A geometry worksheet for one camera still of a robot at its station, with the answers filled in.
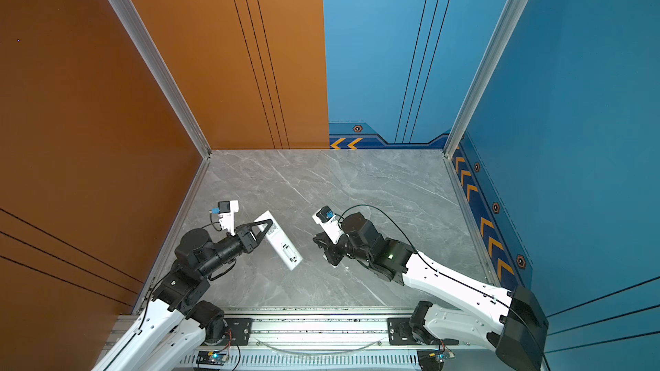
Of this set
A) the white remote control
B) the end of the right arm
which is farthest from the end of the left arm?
the end of the right arm

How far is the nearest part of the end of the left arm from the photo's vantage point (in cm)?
62

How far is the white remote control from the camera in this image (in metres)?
0.70

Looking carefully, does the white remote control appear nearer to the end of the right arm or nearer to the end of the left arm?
the end of the left arm
